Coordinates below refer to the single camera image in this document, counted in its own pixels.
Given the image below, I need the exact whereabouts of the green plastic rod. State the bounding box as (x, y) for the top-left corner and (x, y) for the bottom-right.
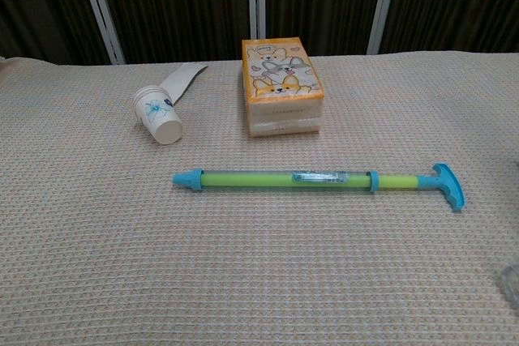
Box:
(201, 162), (467, 213)

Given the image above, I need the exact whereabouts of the clear plastic object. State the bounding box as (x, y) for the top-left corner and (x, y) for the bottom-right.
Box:
(496, 255), (519, 315)

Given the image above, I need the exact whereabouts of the flower print paper cup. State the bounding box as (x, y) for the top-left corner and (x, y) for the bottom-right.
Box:
(135, 92), (184, 146)

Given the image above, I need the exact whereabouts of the white paper sleeve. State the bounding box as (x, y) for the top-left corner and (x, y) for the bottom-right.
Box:
(159, 62), (210, 105)

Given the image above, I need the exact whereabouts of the orange corgi print tissue pack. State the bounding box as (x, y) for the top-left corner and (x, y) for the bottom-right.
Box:
(241, 37), (326, 121)

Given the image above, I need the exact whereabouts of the beige clear-wrapped tissue pack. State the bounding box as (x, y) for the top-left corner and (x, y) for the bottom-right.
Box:
(247, 115), (323, 139)

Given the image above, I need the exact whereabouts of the clear water pump barrel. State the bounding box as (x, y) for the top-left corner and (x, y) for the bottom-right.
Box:
(172, 166), (380, 195)

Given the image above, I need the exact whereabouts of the dark ribbed partition panel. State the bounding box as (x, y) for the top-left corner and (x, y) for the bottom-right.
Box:
(380, 0), (519, 54)
(264, 0), (386, 58)
(0, 0), (111, 66)
(92, 0), (252, 64)

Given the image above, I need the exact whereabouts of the beige woven tablecloth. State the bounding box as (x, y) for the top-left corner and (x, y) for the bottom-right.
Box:
(0, 50), (519, 346)

